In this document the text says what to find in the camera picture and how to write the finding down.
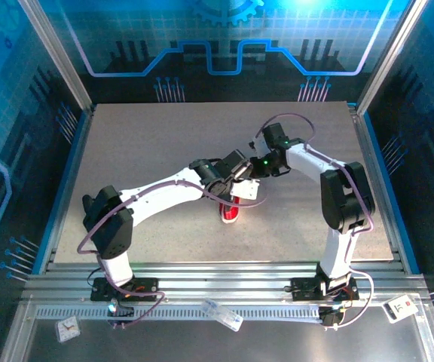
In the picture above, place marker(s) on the red canvas sneaker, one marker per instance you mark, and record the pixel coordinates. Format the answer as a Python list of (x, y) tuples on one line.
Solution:
[(229, 215)]

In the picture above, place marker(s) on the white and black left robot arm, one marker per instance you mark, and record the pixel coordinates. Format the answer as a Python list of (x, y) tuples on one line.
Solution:
[(164, 194)]

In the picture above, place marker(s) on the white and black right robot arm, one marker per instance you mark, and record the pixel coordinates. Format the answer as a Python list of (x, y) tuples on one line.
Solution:
[(337, 249)]

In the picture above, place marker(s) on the clear plastic bag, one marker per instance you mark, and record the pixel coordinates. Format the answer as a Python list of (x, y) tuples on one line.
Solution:
[(222, 315)]

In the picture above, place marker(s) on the white device with red button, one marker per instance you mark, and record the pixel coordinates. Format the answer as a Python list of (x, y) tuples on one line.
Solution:
[(401, 309)]

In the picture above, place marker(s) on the small white clock card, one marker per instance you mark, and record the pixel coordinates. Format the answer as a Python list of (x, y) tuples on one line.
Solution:
[(69, 329)]

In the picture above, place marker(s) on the aluminium side rail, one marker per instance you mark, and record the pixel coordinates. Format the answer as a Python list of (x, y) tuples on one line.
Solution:
[(369, 151)]

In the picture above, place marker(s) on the aluminium table rail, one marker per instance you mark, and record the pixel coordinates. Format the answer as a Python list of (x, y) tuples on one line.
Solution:
[(220, 279)]

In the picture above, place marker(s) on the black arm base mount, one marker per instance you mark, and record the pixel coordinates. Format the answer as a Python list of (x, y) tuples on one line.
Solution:
[(98, 294), (303, 288)]

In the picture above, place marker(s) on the aluminium frame post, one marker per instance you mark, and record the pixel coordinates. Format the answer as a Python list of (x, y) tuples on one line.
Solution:
[(392, 53), (55, 53)]

